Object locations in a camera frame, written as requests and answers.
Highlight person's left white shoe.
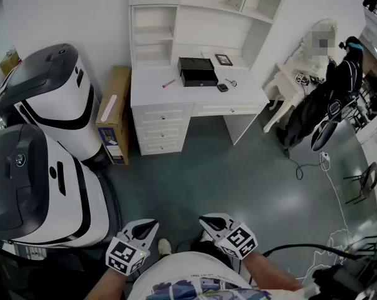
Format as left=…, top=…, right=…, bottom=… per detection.
left=158, top=238, right=173, bottom=256

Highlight black equipment pile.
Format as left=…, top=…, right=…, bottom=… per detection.
left=313, top=229, right=377, bottom=300

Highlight person's black trousers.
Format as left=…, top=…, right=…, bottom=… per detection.
left=175, top=239, right=236, bottom=270

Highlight white table top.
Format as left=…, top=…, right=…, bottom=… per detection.
left=130, top=52, right=270, bottom=108

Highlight thin black floor cable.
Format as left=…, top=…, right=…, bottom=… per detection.
left=284, top=150, right=322, bottom=181

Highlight black box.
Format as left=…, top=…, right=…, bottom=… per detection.
left=177, top=56, right=219, bottom=88

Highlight white black robot housing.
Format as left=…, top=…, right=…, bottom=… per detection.
left=0, top=123, right=122, bottom=249
left=0, top=43, right=109, bottom=168

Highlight person's right forearm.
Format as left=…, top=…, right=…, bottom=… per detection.
left=241, top=251, right=302, bottom=292

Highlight black metal frame chair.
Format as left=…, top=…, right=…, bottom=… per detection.
left=343, top=161, right=377, bottom=206

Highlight thick black cable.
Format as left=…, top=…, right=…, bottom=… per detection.
left=263, top=243, right=359, bottom=259

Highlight white floor cable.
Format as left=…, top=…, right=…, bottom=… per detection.
left=300, top=160, right=356, bottom=284

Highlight white ornate vanity table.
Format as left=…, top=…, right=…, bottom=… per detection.
left=263, top=61, right=329, bottom=134

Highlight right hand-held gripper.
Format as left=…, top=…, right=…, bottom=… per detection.
left=199, top=212, right=258, bottom=259

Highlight white desk drawer cabinet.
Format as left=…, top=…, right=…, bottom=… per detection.
left=131, top=100, right=269, bottom=156

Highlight white oval vanity mirror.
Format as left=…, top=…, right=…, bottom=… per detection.
left=293, top=17, right=339, bottom=67

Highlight tall cardboard box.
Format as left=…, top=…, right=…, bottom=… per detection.
left=95, top=66, right=133, bottom=166

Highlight black device on vanity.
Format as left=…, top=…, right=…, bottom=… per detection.
left=304, top=74, right=326, bottom=86

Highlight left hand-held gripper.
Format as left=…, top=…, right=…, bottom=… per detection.
left=105, top=219, right=160, bottom=276

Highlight person's left forearm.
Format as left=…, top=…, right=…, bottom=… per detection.
left=90, top=266, right=129, bottom=300

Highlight black picture frame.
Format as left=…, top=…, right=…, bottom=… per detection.
left=214, top=53, right=234, bottom=67

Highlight person in white shirt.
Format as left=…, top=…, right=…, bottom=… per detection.
left=127, top=251, right=320, bottom=300

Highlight black oval chair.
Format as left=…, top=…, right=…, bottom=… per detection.
left=311, top=98, right=344, bottom=152

